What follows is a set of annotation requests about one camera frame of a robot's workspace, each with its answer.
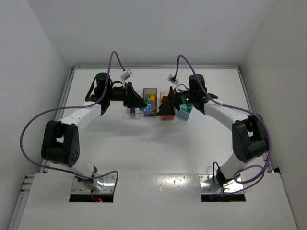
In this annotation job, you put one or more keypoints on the clear plastic container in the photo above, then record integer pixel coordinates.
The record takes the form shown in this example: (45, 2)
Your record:
(138, 114)

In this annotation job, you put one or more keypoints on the tan plastic container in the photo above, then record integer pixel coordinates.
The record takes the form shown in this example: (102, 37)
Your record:
(166, 117)

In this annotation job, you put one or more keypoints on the red flower lego piece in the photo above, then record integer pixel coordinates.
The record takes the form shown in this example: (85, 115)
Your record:
(164, 98)

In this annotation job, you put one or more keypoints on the yellow butterfly lego piece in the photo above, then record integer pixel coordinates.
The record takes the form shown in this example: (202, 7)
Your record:
(152, 97)

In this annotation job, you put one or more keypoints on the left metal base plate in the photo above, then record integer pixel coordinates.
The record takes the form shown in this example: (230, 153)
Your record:
(101, 186)

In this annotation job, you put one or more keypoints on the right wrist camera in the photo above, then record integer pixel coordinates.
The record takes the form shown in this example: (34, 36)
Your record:
(173, 79)

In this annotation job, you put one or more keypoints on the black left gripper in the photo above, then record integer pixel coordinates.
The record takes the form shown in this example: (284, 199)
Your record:
(127, 95)

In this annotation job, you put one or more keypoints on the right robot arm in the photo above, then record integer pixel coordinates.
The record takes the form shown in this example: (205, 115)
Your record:
(250, 138)

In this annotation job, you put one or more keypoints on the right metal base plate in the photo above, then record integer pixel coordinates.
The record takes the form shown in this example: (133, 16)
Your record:
(208, 187)

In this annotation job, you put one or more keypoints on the purple curved lego piece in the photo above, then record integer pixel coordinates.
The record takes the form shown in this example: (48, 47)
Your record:
(149, 108)

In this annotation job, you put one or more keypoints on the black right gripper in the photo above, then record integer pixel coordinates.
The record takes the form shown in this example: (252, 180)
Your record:
(174, 98)

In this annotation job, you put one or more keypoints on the smoke grey plastic container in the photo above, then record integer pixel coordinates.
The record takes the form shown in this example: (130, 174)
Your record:
(146, 94)

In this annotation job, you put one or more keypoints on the metal base plate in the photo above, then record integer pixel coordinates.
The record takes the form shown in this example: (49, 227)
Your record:
(101, 186)
(208, 187)

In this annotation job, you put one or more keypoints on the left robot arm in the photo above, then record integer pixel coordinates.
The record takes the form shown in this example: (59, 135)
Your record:
(61, 138)

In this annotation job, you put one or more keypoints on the blue plastic container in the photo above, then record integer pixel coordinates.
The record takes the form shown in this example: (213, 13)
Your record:
(183, 115)

